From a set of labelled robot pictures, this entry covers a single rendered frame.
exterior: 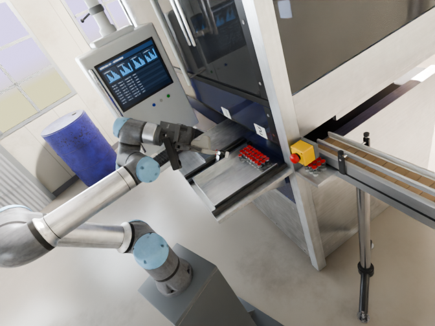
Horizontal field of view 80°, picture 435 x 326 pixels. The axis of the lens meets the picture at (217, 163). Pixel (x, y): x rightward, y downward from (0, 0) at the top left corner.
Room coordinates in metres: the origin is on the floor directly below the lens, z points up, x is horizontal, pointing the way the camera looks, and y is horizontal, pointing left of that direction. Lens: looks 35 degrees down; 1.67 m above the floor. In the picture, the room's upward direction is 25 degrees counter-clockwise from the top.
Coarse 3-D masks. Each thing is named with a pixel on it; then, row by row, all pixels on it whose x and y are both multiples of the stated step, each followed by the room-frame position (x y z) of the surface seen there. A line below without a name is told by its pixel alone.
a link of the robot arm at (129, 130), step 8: (120, 120) 0.87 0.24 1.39; (128, 120) 0.87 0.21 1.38; (136, 120) 0.86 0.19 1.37; (120, 128) 0.85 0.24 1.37; (128, 128) 0.84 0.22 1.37; (136, 128) 0.83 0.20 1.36; (120, 136) 0.85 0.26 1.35; (128, 136) 0.83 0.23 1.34; (136, 136) 0.82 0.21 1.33; (136, 144) 0.83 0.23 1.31
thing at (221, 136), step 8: (224, 120) 1.48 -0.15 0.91; (232, 120) 1.49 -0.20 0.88; (216, 128) 1.46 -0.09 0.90; (224, 128) 1.45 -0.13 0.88; (232, 128) 1.40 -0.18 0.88; (240, 128) 1.36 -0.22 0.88; (200, 136) 1.43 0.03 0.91; (216, 136) 1.39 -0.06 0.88; (224, 136) 1.35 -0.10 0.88; (232, 136) 1.31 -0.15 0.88; (240, 136) 1.22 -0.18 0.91; (248, 136) 1.23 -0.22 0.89; (216, 144) 1.31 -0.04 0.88; (224, 144) 1.27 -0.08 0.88; (232, 144) 1.21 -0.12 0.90
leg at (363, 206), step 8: (360, 192) 0.67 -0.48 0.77; (360, 200) 0.67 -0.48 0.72; (368, 200) 0.66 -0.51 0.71; (360, 208) 0.67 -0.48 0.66; (368, 208) 0.66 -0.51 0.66; (360, 216) 0.67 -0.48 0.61; (368, 216) 0.66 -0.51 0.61; (360, 224) 0.67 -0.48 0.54; (368, 224) 0.66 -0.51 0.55; (360, 232) 0.68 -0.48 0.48; (368, 232) 0.66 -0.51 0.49; (360, 240) 0.68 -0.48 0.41; (368, 240) 0.66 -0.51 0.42; (360, 248) 0.68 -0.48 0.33; (368, 248) 0.66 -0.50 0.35; (360, 256) 0.69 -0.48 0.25; (368, 256) 0.66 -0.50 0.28; (368, 264) 0.66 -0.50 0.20
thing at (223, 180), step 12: (216, 168) 1.09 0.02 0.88; (228, 168) 1.05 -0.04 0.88; (240, 168) 1.00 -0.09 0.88; (252, 168) 0.96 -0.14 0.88; (204, 180) 1.04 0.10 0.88; (216, 180) 1.00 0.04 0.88; (228, 180) 0.96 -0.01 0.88; (240, 180) 0.92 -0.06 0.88; (252, 180) 0.85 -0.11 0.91; (204, 192) 0.92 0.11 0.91; (216, 192) 0.92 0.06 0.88; (228, 192) 0.88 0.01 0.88; (216, 204) 0.81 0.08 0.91
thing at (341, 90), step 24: (408, 24) 0.99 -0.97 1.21; (432, 24) 1.03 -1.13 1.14; (384, 48) 0.96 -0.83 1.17; (408, 48) 1.00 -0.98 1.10; (432, 48) 1.04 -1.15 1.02; (336, 72) 0.90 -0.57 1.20; (360, 72) 0.93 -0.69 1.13; (384, 72) 0.96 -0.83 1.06; (312, 96) 0.87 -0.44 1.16; (336, 96) 0.90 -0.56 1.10; (360, 96) 0.93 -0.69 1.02; (312, 120) 0.86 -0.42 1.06
